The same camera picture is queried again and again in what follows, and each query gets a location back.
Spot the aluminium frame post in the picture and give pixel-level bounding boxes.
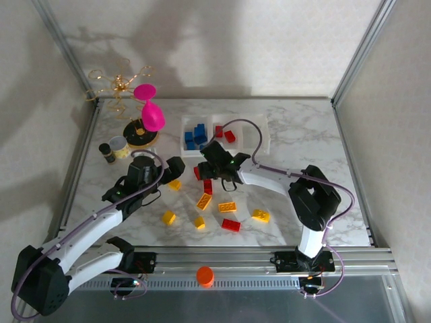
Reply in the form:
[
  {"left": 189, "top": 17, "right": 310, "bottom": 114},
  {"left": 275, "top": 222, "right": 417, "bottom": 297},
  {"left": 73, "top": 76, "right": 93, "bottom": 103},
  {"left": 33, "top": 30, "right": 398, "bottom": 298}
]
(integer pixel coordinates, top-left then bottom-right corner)
[
  {"left": 32, "top": 0, "right": 101, "bottom": 107},
  {"left": 331, "top": 0, "right": 395, "bottom": 106}
]

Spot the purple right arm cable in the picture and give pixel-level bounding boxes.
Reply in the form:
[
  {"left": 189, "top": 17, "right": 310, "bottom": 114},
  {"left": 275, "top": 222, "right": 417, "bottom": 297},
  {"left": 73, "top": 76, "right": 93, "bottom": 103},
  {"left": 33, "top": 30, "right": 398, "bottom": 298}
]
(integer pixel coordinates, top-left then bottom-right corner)
[{"left": 209, "top": 118, "right": 357, "bottom": 300}]

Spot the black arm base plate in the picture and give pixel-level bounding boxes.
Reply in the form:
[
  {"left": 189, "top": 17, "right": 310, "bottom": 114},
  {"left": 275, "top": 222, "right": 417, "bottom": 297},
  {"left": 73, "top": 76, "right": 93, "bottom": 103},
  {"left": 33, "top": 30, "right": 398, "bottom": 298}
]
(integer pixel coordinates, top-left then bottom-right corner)
[
  {"left": 273, "top": 250, "right": 336, "bottom": 274},
  {"left": 132, "top": 251, "right": 158, "bottom": 274}
]

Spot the white yellow small can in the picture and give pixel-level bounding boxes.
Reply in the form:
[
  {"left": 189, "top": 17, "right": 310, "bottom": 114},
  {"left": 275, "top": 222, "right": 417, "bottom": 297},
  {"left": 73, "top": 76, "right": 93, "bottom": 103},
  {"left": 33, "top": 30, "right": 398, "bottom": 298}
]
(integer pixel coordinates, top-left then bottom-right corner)
[{"left": 109, "top": 135, "right": 131, "bottom": 160}]

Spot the perforated metal cable duct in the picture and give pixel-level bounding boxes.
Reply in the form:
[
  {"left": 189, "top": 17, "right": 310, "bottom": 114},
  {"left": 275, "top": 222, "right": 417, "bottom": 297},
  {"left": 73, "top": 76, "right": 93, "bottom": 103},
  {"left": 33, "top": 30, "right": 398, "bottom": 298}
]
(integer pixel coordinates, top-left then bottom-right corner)
[{"left": 79, "top": 277, "right": 302, "bottom": 292}]

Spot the grey metal panel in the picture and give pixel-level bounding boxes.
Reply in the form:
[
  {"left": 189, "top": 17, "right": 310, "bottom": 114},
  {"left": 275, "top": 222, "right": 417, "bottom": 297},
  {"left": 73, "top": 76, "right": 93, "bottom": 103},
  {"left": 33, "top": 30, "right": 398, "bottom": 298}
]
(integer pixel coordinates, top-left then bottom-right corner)
[{"left": 20, "top": 274, "right": 410, "bottom": 323}]

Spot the purple cable loop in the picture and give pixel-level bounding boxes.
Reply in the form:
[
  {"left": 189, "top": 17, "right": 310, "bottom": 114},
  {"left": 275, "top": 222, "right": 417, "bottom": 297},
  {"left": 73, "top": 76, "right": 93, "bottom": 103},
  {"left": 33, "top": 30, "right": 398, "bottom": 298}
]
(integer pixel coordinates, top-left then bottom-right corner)
[{"left": 110, "top": 268, "right": 150, "bottom": 301}]

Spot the orange cylinder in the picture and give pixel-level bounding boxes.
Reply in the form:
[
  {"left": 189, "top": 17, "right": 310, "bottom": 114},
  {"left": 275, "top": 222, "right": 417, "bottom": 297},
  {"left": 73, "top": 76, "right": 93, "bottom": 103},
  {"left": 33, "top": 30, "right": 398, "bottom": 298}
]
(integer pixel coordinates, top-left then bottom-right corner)
[{"left": 195, "top": 266, "right": 216, "bottom": 289}]

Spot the aluminium mounting rail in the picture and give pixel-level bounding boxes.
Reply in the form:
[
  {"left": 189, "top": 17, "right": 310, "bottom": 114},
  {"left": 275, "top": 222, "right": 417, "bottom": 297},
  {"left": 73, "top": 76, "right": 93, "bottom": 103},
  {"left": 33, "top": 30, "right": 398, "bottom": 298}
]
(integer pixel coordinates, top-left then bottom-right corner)
[{"left": 60, "top": 246, "right": 397, "bottom": 280}]

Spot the pink plastic wine glass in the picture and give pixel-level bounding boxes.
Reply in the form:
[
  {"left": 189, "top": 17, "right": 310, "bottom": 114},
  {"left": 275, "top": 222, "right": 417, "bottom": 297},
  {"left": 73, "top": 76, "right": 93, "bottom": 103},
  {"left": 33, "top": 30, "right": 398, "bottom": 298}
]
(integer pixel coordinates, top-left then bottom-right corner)
[{"left": 133, "top": 83, "right": 166, "bottom": 133}]

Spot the small dark jar black lid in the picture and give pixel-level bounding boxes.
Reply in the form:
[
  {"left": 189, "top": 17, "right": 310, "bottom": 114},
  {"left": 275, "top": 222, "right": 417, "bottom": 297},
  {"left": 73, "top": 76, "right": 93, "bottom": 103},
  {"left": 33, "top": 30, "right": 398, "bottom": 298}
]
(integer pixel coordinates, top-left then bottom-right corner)
[{"left": 98, "top": 143, "right": 117, "bottom": 166}]

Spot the gold wire glass stand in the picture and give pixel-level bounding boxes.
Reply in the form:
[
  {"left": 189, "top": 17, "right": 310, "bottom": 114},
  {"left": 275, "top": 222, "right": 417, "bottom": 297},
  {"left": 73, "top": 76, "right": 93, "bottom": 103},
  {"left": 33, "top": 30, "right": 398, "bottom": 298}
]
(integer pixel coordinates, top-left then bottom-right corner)
[{"left": 84, "top": 57, "right": 160, "bottom": 149}]

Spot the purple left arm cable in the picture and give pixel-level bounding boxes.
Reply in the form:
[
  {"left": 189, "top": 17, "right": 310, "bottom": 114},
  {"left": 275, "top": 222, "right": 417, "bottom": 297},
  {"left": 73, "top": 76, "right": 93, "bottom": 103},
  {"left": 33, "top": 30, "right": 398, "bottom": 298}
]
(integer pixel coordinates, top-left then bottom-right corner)
[{"left": 9, "top": 149, "right": 166, "bottom": 321}]

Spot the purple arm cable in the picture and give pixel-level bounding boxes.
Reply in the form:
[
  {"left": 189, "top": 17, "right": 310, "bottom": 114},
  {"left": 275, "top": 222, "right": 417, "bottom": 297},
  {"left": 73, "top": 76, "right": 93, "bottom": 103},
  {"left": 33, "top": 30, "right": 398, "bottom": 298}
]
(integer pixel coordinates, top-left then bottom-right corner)
[
  {"left": 209, "top": 118, "right": 357, "bottom": 300},
  {"left": 9, "top": 149, "right": 166, "bottom": 321}
]

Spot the aluminium table side rail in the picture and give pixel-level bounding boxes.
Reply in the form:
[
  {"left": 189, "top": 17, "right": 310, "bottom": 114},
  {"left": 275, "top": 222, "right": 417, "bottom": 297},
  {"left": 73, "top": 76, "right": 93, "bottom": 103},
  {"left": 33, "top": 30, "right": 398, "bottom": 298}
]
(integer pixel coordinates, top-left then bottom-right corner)
[
  {"left": 50, "top": 99, "right": 102, "bottom": 243},
  {"left": 331, "top": 99, "right": 378, "bottom": 248}
]

